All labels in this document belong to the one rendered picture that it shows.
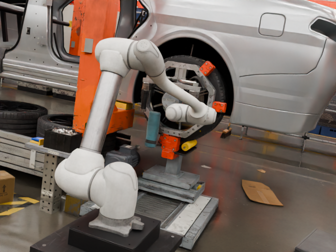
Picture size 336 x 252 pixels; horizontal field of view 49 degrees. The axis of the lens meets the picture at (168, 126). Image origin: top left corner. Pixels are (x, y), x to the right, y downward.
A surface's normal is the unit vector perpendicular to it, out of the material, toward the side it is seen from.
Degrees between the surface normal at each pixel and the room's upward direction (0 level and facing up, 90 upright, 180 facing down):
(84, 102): 90
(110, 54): 78
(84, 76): 90
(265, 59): 90
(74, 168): 69
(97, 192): 88
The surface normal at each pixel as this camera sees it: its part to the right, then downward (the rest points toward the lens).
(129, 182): 0.61, -0.10
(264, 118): -0.33, 0.11
